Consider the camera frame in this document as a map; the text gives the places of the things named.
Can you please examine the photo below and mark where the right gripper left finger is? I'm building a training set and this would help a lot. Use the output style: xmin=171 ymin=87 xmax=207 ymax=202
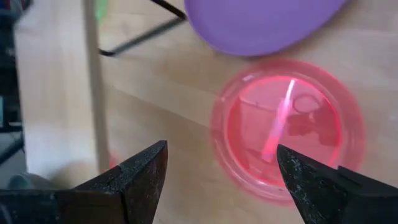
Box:
xmin=57 ymin=139 xmax=169 ymax=224

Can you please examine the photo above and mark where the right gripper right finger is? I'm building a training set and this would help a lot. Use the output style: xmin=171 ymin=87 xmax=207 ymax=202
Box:
xmin=275 ymin=144 xmax=398 ymax=224

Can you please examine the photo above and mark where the pink translucent plate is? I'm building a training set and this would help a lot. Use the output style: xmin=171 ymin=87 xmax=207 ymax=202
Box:
xmin=210 ymin=58 xmax=367 ymax=207

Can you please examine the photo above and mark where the wooden shelf with black legs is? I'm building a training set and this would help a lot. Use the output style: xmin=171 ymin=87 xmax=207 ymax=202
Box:
xmin=14 ymin=0 xmax=188 ymax=183

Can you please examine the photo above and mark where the small purple plate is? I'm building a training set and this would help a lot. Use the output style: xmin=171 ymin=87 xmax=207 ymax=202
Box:
xmin=183 ymin=0 xmax=348 ymax=58

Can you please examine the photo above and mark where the green translucent plate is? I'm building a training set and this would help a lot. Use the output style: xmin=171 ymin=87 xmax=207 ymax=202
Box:
xmin=94 ymin=0 xmax=110 ymax=21

